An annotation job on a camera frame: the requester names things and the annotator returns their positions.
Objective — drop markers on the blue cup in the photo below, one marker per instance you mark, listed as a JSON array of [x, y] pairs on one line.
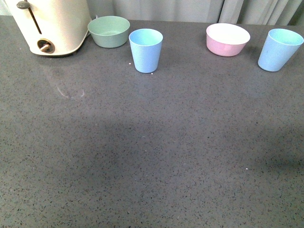
[[278, 48], [146, 47]]

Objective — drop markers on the grey curtain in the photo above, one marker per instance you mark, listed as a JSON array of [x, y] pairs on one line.
[[256, 12]]

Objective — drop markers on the cream white toaster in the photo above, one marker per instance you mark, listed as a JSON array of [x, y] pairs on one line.
[[51, 27]]

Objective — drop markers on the pink bowl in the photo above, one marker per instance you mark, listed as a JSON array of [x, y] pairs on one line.
[[225, 39]]

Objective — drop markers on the green bowl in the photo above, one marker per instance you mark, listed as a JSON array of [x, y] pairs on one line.
[[109, 31]]

